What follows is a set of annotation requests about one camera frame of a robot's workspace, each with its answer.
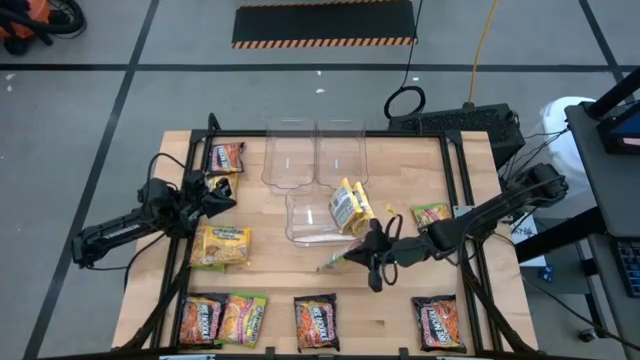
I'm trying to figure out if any white bagged trash bin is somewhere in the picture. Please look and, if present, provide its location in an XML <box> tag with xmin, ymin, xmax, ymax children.
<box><xmin>538</xmin><ymin>96</ymin><xmax>599</xmax><ymax>209</ymax></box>

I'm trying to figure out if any white paper sheet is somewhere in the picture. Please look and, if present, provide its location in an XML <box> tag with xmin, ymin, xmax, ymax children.
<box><xmin>508</xmin><ymin>212</ymin><xmax>549</xmax><ymax>269</ymax></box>

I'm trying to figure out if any yellow hanging cable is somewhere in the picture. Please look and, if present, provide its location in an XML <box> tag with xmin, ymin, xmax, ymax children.
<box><xmin>466</xmin><ymin>0</ymin><xmax>501</xmax><ymax>106</ymax></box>

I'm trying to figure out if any grey side desk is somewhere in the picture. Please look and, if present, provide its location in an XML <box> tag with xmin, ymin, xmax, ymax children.
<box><xmin>514</xmin><ymin>67</ymin><xmax>640</xmax><ymax>360</ymax></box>

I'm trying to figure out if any red packet bottom left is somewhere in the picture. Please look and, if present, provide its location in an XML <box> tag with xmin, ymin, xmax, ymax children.
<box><xmin>178</xmin><ymin>293</ymin><xmax>230</xmax><ymax>348</ymax></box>

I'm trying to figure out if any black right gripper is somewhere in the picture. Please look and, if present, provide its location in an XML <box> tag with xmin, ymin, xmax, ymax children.
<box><xmin>344</xmin><ymin>218</ymin><xmax>432</xmax><ymax>293</ymax></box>

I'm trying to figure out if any black keyboard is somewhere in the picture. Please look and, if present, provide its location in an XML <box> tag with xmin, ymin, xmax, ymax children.
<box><xmin>615</xmin><ymin>238</ymin><xmax>640</xmax><ymax>300</ymax></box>

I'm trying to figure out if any black hanging cable with loop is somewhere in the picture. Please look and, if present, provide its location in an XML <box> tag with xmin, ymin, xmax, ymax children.
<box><xmin>383</xmin><ymin>0</ymin><xmax>427</xmax><ymax>120</ymax></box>

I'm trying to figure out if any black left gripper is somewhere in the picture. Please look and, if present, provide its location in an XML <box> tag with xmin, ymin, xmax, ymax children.
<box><xmin>182</xmin><ymin>169</ymin><xmax>237</xmax><ymax>224</ymax></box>

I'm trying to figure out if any black metal table frame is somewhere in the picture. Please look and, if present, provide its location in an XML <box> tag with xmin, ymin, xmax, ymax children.
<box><xmin>112</xmin><ymin>112</ymin><xmax>539</xmax><ymax>360</ymax></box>

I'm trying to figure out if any orange shop vacuum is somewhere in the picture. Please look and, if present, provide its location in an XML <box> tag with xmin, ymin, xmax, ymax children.
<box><xmin>0</xmin><ymin>0</ymin><xmax>87</xmax><ymax>56</ymax></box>

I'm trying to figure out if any black hazard striped floor mat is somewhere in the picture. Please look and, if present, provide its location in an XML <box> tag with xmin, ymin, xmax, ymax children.
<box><xmin>231</xmin><ymin>0</ymin><xmax>419</xmax><ymax>50</ymax></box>

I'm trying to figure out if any clear plastic bin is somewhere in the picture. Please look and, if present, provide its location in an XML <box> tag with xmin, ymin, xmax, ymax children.
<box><xmin>260</xmin><ymin>117</ymin><xmax>317</xmax><ymax>195</ymax></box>
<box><xmin>283</xmin><ymin>185</ymin><xmax>374</xmax><ymax>249</ymax></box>
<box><xmin>314</xmin><ymin>117</ymin><xmax>370</xmax><ymax>190</ymax></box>

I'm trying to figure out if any black monitor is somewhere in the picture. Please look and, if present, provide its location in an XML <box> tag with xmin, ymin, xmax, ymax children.
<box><xmin>596</xmin><ymin>102</ymin><xmax>640</xmax><ymax>155</ymax></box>

